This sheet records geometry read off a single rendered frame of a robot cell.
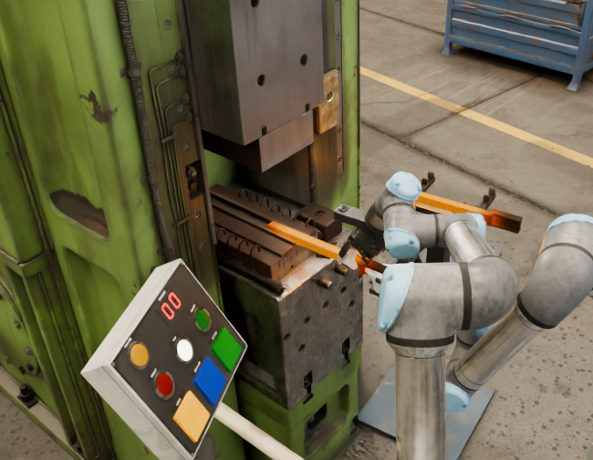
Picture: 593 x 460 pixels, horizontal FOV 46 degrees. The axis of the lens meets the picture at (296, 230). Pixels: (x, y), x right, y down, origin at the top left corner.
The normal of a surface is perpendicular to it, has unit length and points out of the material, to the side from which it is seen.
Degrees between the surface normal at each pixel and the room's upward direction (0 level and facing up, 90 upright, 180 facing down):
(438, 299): 54
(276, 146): 90
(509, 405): 0
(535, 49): 90
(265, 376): 42
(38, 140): 90
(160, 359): 60
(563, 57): 90
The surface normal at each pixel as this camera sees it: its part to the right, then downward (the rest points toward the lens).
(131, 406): -0.28, 0.56
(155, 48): 0.75, 0.34
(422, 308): -0.05, 0.09
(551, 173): -0.05, -0.82
